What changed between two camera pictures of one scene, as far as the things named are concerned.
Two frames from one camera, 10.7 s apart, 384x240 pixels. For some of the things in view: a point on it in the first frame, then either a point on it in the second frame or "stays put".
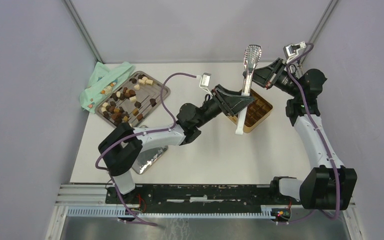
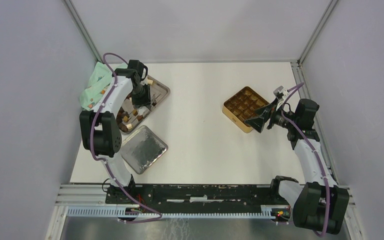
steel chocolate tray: x=133 y=101 stays put
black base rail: x=194 y=194 stays put
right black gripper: x=263 y=77 to x=257 y=122
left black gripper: x=232 y=102 to x=145 y=100
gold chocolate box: x=257 y=111 stays put
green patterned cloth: x=104 y=77 stays put
